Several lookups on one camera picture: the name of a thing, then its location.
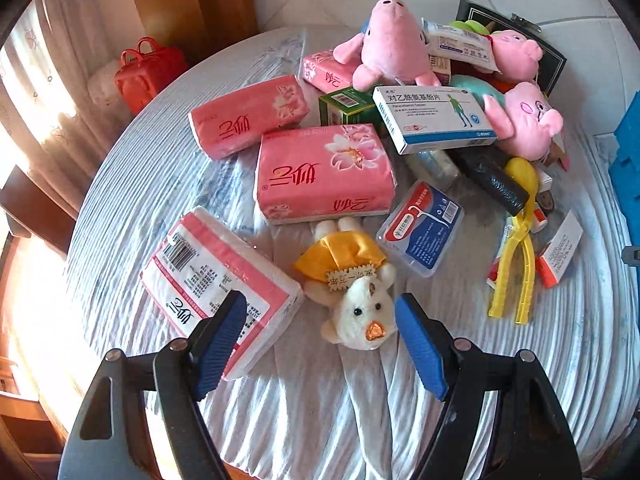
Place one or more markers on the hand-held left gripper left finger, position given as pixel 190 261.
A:
pixel 225 340

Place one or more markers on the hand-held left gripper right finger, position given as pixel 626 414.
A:
pixel 420 345

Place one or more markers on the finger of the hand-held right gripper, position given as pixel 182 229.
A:
pixel 632 256

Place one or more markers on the white duck plush yellow dress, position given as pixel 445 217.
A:
pixel 357 305

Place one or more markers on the blue plastic crate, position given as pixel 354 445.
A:
pixel 627 160

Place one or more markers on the round desktop with pale cloth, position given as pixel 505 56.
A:
pixel 300 420

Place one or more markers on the white orange medicine box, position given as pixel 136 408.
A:
pixel 562 247

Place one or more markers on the pink tissue pack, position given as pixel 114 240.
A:
pixel 320 170
pixel 325 72
pixel 210 270
pixel 245 115

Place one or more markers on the clear floss pick box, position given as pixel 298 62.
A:
pixel 425 230

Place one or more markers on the yellow plastic tongs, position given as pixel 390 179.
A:
pixel 522 175

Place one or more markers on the black bag roll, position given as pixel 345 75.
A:
pixel 495 180

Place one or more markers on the pink round-eyed plush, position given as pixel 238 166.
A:
pixel 530 120

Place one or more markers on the clear small bottle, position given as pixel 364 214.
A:
pixel 432 165

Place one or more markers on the black gift box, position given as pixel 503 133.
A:
pixel 552 65

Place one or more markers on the white blue medicine box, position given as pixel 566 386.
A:
pixel 430 115

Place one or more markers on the small pink pig plush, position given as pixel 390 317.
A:
pixel 517 52

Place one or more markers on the teal plush ball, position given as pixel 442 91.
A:
pixel 470 87

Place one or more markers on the dark wooden chair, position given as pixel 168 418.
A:
pixel 30 205

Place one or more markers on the green box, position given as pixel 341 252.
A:
pixel 345 107

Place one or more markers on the small red bag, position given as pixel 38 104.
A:
pixel 150 77

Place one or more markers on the white wipes pack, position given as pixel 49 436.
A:
pixel 460 42

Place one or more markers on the white fabric bundle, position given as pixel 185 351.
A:
pixel 102 90

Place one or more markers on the green frog plush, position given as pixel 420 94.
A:
pixel 470 26

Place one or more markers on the large pink pig plush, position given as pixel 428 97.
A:
pixel 395 40

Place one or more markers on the blue plush toy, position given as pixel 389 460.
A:
pixel 366 25

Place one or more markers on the pale sheer curtain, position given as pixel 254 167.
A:
pixel 60 60

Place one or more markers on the wooden wall frame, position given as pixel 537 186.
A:
pixel 200 0

